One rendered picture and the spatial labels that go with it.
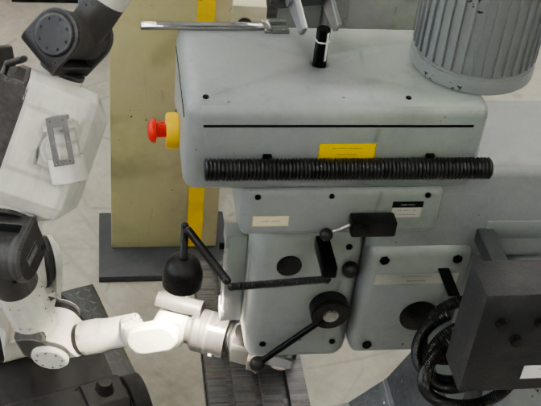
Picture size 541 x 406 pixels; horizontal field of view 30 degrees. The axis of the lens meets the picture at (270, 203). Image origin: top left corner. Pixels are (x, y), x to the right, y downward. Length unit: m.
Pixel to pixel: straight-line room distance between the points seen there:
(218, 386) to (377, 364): 1.47
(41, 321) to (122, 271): 1.91
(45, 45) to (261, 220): 0.55
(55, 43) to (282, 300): 0.62
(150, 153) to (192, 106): 2.30
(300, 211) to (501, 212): 0.35
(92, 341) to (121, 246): 1.98
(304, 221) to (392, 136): 0.21
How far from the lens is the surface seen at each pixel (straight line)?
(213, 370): 2.37
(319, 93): 1.52
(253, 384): 2.35
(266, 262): 1.70
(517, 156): 1.70
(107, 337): 2.07
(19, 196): 1.90
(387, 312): 1.80
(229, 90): 1.50
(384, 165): 1.53
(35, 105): 1.90
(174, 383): 3.58
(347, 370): 3.69
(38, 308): 2.03
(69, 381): 2.83
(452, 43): 1.55
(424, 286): 1.78
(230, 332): 1.99
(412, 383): 2.29
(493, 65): 1.56
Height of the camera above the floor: 2.67
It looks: 38 degrees down
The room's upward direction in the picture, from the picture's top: 6 degrees clockwise
